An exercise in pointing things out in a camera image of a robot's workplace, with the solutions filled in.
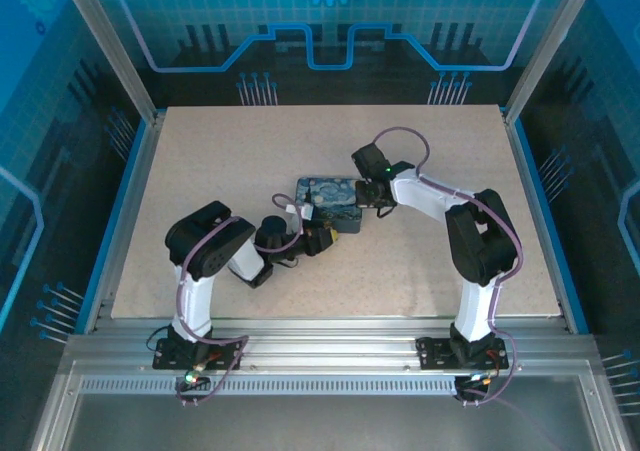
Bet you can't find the slotted grey cable duct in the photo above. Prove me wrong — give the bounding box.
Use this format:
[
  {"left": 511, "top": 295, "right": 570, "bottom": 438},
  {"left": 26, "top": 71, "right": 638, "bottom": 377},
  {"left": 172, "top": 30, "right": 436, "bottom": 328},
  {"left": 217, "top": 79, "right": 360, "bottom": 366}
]
[{"left": 79, "top": 376, "right": 587, "bottom": 396}]

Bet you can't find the aluminium mounting rail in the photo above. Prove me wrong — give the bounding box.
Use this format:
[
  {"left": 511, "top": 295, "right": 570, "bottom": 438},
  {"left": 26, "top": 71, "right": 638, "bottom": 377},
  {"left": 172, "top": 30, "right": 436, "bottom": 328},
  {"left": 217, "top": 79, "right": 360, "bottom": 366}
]
[{"left": 64, "top": 315, "right": 601, "bottom": 378}]

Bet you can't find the grey metal front tray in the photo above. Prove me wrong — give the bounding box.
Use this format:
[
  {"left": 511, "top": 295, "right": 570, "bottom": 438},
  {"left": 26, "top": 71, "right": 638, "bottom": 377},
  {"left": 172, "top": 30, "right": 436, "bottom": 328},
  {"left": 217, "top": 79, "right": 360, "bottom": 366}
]
[{"left": 29, "top": 360, "right": 617, "bottom": 451}]

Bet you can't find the aluminium frame post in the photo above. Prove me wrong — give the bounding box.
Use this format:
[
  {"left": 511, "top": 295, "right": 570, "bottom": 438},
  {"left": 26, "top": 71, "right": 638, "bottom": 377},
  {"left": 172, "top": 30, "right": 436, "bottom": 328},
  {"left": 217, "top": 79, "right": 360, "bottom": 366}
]
[
  {"left": 503, "top": 0, "right": 601, "bottom": 125},
  {"left": 55, "top": 0, "right": 162, "bottom": 125}
]

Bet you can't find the starry night print tin box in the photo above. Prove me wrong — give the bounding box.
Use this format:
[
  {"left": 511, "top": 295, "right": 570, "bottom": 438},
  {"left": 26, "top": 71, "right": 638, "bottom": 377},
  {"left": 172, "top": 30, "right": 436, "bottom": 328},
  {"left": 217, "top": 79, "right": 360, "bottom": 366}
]
[{"left": 293, "top": 174, "right": 365, "bottom": 235}]

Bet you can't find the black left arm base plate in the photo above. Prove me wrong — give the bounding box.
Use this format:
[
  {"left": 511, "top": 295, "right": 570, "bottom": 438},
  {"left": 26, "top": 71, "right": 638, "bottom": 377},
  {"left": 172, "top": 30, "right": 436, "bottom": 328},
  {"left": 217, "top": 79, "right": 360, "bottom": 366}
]
[{"left": 152, "top": 337, "right": 245, "bottom": 372}]

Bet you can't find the aluminium table side rail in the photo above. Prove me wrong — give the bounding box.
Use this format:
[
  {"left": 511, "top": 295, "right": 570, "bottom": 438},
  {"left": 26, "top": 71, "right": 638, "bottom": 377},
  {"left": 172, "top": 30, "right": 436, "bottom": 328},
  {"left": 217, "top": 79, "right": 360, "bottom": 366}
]
[
  {"left": 501, "top": 105, "right": 577, "bottom": 335},
  {"left": 83, "top": 109, "right": 166, "bottom": 335}
]

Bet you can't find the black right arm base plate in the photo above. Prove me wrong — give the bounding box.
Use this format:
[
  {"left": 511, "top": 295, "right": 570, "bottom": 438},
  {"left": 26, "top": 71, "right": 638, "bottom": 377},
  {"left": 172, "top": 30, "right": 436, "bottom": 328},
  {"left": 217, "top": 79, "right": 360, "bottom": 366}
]
[{"left": 415, "top": 334, "right": 520, "bottom": 372}]

